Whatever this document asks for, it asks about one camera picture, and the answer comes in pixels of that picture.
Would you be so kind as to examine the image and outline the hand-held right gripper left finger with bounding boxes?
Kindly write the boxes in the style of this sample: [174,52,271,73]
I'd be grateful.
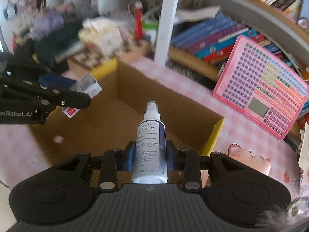
[55,140,136,194]

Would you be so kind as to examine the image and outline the pink pig plush toy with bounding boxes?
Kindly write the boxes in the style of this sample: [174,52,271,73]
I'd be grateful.
[228,143,272,177]

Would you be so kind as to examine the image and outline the white spray bottle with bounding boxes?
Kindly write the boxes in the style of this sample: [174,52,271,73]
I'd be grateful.
[132,101,168,184]

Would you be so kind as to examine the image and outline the grey fluffy keychain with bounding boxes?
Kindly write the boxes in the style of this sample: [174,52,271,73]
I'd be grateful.
[257,176,309,229]

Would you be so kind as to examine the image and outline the red pen with white top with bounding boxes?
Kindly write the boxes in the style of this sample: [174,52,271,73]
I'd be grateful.
[135,1,144,40]

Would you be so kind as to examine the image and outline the pink toy tablet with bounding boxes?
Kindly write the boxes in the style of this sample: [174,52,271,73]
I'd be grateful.
[212,35,309,141]

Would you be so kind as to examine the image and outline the white green jar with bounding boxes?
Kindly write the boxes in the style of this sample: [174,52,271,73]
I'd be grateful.
[142,20,159,42]

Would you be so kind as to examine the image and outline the small white red box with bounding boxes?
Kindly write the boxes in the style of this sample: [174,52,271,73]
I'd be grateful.
[61,73,102,119]

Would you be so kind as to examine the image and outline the pile of clothes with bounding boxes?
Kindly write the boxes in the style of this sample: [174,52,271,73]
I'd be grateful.
[13,2,98,74]

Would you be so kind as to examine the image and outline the cardboard box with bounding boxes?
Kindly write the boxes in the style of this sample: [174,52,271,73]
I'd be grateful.
[28,57,225,191]

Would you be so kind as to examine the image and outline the row of colourful books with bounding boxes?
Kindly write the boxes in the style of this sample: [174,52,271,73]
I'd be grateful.
[170,12,269,64]

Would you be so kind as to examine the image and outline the floral tissue box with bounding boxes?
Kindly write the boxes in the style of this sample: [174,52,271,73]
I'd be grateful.
[78,18,124,59]

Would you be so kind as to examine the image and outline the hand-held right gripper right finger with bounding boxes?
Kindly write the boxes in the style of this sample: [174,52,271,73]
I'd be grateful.
[166,140,242,191]

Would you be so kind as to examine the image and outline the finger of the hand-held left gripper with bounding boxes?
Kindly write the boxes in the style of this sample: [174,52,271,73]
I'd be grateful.
[0,81,92,112]
[0,52,76,90]

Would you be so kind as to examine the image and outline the wooden chessboard box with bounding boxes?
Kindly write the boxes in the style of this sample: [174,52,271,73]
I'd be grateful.
[67,39,151,78]

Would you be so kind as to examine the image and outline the pink checkered tablecloth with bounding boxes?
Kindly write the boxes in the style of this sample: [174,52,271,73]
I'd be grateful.
[0,57,309,200]

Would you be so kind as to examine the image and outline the white wooden bookshelf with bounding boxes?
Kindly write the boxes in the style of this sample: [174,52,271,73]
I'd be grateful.
[97,0,309,136]

